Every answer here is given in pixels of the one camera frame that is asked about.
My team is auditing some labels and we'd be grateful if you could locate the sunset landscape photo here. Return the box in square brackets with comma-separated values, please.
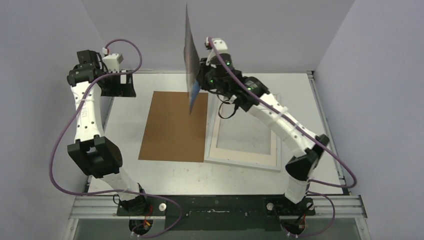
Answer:
[183, 4, 201, 114]

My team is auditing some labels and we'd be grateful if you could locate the white picture frame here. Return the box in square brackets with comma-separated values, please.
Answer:
[203, 92, 282, 172]

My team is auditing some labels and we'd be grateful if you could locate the brown backing board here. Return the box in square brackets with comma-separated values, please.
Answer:
[138, 91, 208, 163]

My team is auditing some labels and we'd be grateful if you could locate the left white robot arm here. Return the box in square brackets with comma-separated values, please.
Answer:
[67, 50, 149, 216]

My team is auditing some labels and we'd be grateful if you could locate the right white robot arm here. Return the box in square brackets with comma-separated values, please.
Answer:
[195, 53, 330, 215]

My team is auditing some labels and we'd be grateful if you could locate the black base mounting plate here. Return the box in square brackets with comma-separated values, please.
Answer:
[116, 195, 316, 235]

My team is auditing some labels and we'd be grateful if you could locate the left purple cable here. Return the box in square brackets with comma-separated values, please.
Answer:
[48, 38, 184, 239]

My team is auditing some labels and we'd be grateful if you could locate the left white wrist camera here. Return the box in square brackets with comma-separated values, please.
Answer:
[101, 47, 124, 73]

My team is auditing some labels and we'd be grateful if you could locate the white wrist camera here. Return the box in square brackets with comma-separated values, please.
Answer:
[101, 47, 124, 73]
[204, 37, 228, 58]

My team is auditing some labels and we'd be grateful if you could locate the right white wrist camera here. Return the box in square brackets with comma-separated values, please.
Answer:
[204, 37, 228, 58]

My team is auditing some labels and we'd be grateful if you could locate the aluminium front rail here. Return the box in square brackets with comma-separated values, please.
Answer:
[69, 195, 368, 219]

